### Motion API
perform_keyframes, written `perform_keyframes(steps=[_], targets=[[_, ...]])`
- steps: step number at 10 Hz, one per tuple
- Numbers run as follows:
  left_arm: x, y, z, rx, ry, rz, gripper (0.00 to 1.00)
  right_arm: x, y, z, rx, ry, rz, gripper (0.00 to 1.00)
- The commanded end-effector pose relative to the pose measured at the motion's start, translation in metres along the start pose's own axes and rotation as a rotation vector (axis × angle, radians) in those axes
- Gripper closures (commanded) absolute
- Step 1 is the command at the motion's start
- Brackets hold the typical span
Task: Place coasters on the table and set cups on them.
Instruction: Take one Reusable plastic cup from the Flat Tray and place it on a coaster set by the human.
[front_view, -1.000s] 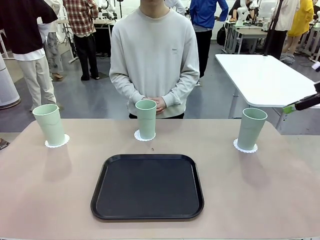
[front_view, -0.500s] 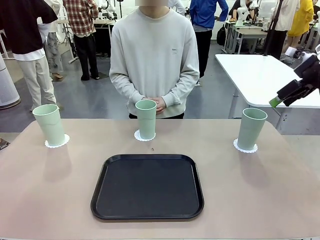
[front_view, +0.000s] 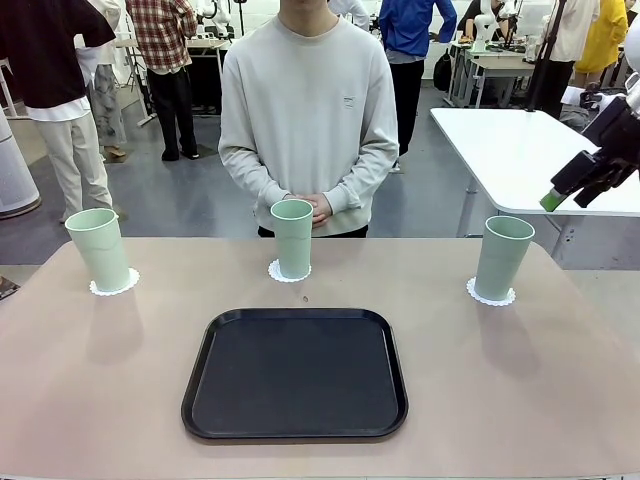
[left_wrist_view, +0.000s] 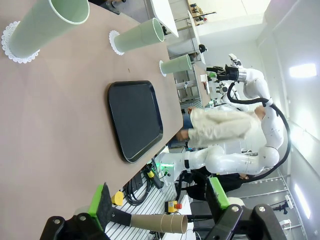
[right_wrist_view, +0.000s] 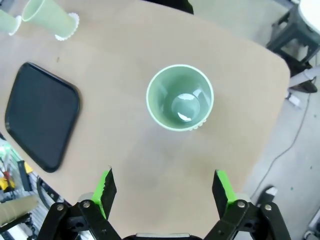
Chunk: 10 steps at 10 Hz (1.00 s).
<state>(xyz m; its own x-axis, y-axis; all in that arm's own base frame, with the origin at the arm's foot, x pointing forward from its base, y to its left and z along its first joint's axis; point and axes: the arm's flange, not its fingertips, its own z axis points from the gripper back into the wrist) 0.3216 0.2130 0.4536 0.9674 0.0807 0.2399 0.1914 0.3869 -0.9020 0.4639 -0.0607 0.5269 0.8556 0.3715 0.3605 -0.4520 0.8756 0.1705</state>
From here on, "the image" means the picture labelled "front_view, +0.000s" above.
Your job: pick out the person's right forearm beige sleeve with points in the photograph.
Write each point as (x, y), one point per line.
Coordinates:
(245, 170)

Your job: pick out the grey background desk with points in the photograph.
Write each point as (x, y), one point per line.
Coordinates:
(500, 67)

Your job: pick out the person in cream top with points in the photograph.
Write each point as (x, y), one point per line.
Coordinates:
(575, 30)

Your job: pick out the person in yellow coat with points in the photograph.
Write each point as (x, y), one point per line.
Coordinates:
(602, 40)

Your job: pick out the black plastic serving tray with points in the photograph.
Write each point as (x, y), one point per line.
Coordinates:
(300, 395)

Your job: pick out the pale green plastic cup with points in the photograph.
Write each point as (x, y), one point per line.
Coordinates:
(100, 250)
(500, 260)
(291, 240)

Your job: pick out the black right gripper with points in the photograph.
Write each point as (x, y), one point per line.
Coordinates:
(617, 132)

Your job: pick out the white table with grey legs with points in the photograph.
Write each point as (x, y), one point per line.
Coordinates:
(500, 145)

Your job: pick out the person's left hand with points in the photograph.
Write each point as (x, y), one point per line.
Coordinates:
(322, 210)

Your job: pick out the person in black top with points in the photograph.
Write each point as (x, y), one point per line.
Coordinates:
(45, 50)

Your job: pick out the dark object at table edge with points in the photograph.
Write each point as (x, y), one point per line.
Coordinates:
(7, 289)

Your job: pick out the person's right hand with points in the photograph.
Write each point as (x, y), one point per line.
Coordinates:
(295, 197)

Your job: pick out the person in plaid shirt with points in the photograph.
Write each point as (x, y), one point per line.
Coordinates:
(160, 35)

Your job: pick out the white background desk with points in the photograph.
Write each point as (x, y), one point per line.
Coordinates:
(205, 44)

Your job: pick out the black hanging bag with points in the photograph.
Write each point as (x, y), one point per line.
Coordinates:
(441, 72)

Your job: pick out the grey crumpled cloth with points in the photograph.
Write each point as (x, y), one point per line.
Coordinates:
(575, 119)

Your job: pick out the white cylindrical air purifier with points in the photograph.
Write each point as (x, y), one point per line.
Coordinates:
(15, 175)

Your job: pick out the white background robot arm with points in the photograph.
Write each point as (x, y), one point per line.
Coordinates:
(485, 25)
(220, 12)

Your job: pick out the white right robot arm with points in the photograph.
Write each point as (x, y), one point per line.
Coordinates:
(634, 60)

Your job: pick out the person in blue shirt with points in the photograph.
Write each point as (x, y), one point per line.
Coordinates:
(405, 25)

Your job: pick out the white scalloped paper coaster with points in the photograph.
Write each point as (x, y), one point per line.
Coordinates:
(115, 293)
(273, 273)
(492, 303)

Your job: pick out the person in marbled trousers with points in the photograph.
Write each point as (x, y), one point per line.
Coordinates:
(107, 100)

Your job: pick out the person in beige sweatshirt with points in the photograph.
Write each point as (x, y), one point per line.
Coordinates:
(310, 100)

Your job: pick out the person's left forearm beige sleeve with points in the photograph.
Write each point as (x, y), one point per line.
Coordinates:
(370, 167)

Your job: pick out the black tripod pole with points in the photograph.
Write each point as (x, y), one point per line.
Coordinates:
(559, 20)

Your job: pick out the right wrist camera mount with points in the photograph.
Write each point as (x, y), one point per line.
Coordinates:
(632, 92)

